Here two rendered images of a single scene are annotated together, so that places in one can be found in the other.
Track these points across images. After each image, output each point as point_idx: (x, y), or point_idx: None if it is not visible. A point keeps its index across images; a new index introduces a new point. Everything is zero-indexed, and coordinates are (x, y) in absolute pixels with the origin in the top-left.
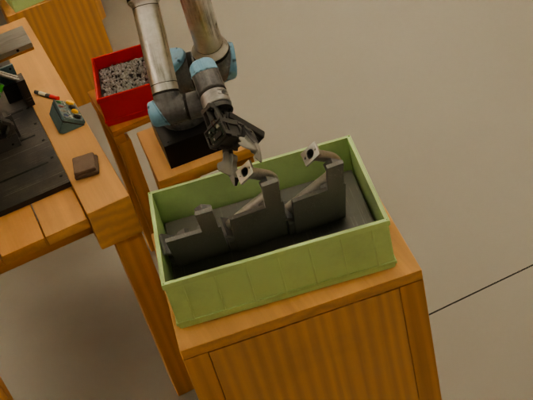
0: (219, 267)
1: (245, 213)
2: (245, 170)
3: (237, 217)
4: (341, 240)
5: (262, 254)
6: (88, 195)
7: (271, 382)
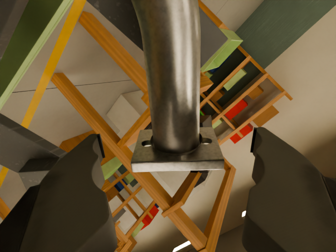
0: (16, 80)
1: (9, 32)
2: (165, 144)
3: (1, 56)
4: None
5: (60, 7)
6: None
7: None
